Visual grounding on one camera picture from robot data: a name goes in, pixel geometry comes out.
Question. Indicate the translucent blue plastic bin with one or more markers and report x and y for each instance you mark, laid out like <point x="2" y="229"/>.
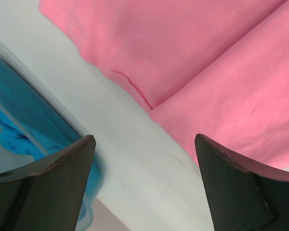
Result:
<point x="85" y="218"/>

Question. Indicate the crumpled blue t shirt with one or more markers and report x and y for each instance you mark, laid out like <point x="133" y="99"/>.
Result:
<point x="30" y="129"/>

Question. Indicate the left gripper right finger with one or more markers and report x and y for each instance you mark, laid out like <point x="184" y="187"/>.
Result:
<point x="243" y="194"/>

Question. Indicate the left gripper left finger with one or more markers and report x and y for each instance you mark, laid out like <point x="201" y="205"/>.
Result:
<point x="46" y="195"/>

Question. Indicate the pink t shirt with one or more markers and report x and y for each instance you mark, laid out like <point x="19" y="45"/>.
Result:
<point x="216" y="67"/>

